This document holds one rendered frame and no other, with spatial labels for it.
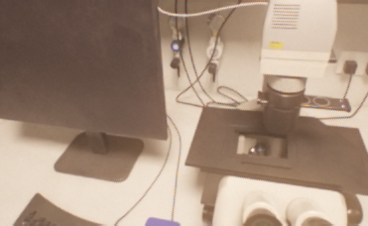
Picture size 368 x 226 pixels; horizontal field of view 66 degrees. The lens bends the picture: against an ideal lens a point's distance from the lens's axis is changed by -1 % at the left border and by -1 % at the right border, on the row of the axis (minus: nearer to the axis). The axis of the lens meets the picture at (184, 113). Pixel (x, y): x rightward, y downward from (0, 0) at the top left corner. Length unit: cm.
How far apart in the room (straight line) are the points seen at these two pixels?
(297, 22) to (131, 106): 41
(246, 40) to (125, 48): 57
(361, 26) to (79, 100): 90
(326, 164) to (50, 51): 66
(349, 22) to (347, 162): 55
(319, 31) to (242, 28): 63
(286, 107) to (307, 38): 13
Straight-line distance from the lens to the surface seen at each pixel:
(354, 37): 113
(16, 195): 99
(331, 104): 58
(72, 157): 100
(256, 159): 63
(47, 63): 76
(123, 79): 67
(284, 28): 47
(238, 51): 111
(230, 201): 46
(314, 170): 65
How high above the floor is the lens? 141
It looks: 36 degrees down
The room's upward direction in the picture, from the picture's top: 4 degrees counter-clockwise
